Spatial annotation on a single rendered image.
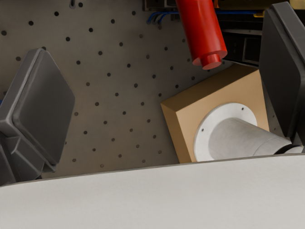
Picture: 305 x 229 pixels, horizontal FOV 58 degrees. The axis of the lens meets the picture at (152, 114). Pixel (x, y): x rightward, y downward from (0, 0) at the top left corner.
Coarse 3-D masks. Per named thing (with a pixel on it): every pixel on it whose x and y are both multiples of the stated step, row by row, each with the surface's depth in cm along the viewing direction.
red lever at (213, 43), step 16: (176, 0) 18; (192, 0) 17; (208, 0) 17; (192, 16) 17; (208, 16) 16; (192, 32) 17; (208, 32) 16; (192, 48) 17; (208, 48) 16; (224, 48) 16; (208, 64) 17
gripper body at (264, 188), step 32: (224, 160) 6; (256, 160) 5; (288, 160) 5; (0, 192) 6; (32, 192) 6; (64, 192) 6; (96, 192) 6; (128, 192) 5; (160, 192) 5; (192, 192) 5; (224, 192) 5; (256, 192) 5; (288, 192) 5; (0, 224) 6; (32, 224) 5; (64, 224) 5; (96, 224) 5; (128, 224) 5; (160, 224) 5; (192, 224) 5; (224, 224) 5; (256, 224) 4; (288, 224) 4
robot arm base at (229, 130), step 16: (224, 112) 66; (240, 112) 68; (208, 128) 66; (224, 128) 64; (240, 128) 61; (256, 128) 60; (208, 144) 67; (224, 144) 61; (240, 144) 58; (256, 144) 55; (272, 144) 53; (208, 160) 69
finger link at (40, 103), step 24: (24, 72) 10; (48, 72) 11; (24, 96) 9; (48, 96) 11; (72, 96) 13; (0, 120) 8; (24, 120) 9; (48, 120) 10; (24, 144) 9; (48, 144) 10; (24, 168) 9; (48, 168) 11
